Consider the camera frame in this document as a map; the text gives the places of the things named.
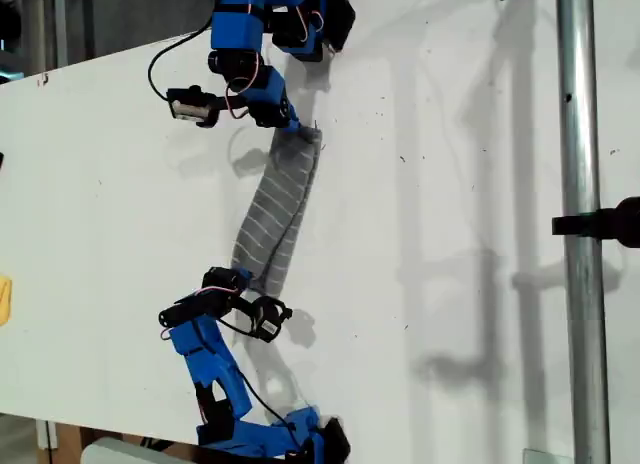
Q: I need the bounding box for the black round background object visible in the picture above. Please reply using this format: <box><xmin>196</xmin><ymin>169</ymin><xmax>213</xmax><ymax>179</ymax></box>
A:
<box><xmin>0</xmin><ymin>0</ymin><xmax>25</xmax><ymax>53</ymax></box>

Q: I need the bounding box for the white box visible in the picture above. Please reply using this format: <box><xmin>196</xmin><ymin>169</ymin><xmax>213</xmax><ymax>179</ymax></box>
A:
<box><xmin>81</xmin><ymin>436</ymin><xmax>201</xmax><ymax>464</ymax></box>

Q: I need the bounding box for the red white servo wire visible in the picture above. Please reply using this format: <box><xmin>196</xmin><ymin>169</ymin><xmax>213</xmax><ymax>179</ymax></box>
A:
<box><xmin>158</xmin><ymin>283</ymin><xmax>242</xmax><ymax>341</ymax></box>
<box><xmin>224</xmin><ymin>58</ymin><xmax>263</xmax><ymax>121</ymax></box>

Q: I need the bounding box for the grey striped towel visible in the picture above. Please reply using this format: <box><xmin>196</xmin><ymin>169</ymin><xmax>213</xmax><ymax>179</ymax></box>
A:
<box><xmin>228</xmin><ymin>125</ymin><xmax>323</xmax><ymax>298</ymax></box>

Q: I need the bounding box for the steel post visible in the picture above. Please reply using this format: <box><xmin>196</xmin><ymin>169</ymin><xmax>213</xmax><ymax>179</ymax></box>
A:
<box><xmin>555</xmin><ymin>0</ymin><xmax>613</xmax><ymax>464</ymax></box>

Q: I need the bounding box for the wooden table frame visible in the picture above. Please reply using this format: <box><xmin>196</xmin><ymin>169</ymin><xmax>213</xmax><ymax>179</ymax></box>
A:
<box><xmin>55</xmin><ymin>422</ymin><xmax>211</xmax><ymax>458</ymax></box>

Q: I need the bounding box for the black camera cable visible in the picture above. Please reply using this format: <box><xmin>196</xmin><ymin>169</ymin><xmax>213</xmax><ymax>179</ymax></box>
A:
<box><xmin>214</xmin><ymin>316</ymin><xmax>302</xmax><ymax>436</ymax></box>
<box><xmin>147</xmin><ymin>13</ymin><xmax>217</xmax><ymax>103</ymax></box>

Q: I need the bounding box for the grey metal bar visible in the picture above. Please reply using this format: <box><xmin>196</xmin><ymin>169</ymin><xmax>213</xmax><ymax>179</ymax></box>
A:
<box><xmin>53</xmin><ymin>0</ymin><xmax>69</xmax><ymax>68</ymax></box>

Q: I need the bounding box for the black clamp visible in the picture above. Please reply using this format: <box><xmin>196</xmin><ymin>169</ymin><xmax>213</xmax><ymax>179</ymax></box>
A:
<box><xmin>551</xmin><ymin>196</ymin><xmax>640</xmax><ymax>249</ymax></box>

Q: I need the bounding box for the yellow object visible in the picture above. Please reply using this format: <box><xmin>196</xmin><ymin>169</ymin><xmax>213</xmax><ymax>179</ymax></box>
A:
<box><xmin>0</xmin><ymin>276</ymin><xmax>14</xmax><ymax>328</ymax></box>

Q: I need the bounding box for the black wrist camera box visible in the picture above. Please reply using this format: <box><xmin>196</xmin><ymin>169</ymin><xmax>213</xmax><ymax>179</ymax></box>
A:
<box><xmin>166</xmin><ymin>85</ymin><xmax>221</xmax><ymax>129</ymax></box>
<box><xmin>248</xmin><ymin>296</ymin><xmax>294</xmax><ymax>344</ymax></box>

